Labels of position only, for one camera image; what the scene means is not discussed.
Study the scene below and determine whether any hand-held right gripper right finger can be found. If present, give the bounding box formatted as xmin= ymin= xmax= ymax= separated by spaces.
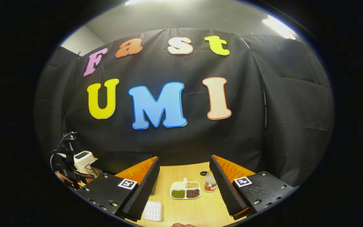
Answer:
xmin=209 ymin=154 xmax=297 ymax=221

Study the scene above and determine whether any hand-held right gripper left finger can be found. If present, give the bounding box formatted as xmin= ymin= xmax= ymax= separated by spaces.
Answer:
xmin=76 ymin=156 xmax=161 ymax=222

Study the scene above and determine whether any black electric oven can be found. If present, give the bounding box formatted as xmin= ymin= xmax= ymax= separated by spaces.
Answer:
xmin=90 ymin=151 xmax=158 ymax=195

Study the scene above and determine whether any clear bottle with red label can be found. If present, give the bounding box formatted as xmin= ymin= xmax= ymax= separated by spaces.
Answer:
xmin=204 ymin=169 xmax=217 ymax=193

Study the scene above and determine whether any white rectangular plate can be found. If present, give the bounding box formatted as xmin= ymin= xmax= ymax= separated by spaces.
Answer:
xmin=142 ymin=201 xmax=164 ymax=222

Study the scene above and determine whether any white divided bean dish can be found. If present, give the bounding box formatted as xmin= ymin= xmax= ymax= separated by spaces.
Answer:
xmin=170 ymin=178 xmax=202 ymax=200

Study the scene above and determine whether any black backdrop cloth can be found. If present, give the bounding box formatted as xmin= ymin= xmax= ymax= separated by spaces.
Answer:
xmin=33 ymin=28 xmax=335 ymax=189

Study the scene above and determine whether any ceiling light panel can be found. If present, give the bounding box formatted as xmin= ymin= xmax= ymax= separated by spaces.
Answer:
xmin=262 ymin=15 xmax=297 ymax=40

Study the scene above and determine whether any black cable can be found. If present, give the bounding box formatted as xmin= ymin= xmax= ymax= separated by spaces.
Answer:
xmin=49 ymin=131 xmax=77 ymax=172

